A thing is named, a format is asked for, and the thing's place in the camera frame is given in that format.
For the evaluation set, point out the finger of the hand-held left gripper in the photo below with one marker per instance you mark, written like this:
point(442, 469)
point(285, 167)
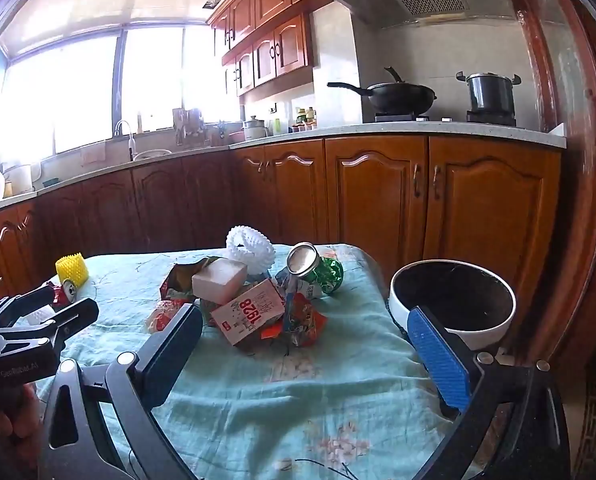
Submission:
point(70, 315)
point(20, 300)

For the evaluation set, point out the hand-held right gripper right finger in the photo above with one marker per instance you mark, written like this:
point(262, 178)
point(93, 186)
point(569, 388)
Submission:
point(438, 360)

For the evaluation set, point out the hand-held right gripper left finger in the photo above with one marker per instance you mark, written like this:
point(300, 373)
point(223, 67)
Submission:
point(170, 355)

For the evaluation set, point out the white bin with black liner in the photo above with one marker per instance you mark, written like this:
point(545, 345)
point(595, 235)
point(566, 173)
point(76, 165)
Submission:
point(453, 300)

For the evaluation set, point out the white foam block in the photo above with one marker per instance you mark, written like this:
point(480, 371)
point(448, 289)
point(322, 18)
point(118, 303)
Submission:
point(219, 280)

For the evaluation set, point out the person's left hand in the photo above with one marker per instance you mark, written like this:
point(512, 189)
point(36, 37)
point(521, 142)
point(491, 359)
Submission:
point(13, 425)

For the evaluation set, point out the red drink can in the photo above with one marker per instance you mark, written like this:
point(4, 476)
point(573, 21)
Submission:
point(68, 292)

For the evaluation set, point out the white and red plastic bag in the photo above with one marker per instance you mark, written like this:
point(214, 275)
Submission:
point(165, 316)

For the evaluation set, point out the yellow foam fruit net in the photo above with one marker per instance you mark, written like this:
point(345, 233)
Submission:
point(72, 270)

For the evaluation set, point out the red and green snack wrapper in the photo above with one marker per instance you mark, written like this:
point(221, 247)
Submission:
point(178, 277)

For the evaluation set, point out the red and white carton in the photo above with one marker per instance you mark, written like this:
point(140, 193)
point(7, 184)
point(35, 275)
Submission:
point(248, 312)

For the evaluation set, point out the white plastic jug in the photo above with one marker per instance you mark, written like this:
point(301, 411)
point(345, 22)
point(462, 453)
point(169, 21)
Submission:
point(18, 179)

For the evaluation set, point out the teal floral tablecloth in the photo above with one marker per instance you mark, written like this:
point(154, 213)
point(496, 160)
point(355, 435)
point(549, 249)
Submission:
point(288, 400)

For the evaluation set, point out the white foam fruit net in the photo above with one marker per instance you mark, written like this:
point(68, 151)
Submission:
point(250, 247)

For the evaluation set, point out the orange snack wrapper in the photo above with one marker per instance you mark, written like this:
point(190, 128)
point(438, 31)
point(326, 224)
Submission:
point(303, 322)

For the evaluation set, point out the green drink can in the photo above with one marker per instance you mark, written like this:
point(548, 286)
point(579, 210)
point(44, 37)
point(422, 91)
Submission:
point(323, 272)

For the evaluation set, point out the wooden base cabinets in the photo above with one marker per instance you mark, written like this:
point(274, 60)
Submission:
point(368, 195)

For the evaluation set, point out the chrome faucet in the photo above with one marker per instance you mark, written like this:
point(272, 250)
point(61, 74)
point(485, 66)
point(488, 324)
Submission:
point(125, 135)

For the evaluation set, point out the utensil rack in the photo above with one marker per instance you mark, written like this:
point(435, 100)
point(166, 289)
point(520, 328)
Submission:
point(188, 125)

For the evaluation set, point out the kitchen window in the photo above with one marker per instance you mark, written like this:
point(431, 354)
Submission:
point(103, 85)

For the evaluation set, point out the black gas stove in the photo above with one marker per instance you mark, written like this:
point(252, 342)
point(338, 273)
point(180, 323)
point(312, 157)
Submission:
point(490, 117)

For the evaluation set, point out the black wok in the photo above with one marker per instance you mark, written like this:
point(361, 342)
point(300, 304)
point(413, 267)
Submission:
point(403, 97)

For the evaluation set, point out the row of seasoning bottles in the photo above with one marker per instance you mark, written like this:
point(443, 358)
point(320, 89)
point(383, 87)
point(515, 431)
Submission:
point(304, 121)

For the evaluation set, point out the dark steel pot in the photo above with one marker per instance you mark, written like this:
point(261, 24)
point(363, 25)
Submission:
point(489, 91)

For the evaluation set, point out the red wooden door frame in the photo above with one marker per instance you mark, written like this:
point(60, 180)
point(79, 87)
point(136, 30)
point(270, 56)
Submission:
point(563, 135)

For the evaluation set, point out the wooden wall cabinets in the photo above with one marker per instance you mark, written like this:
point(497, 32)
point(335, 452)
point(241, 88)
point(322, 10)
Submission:
point(273, 20)

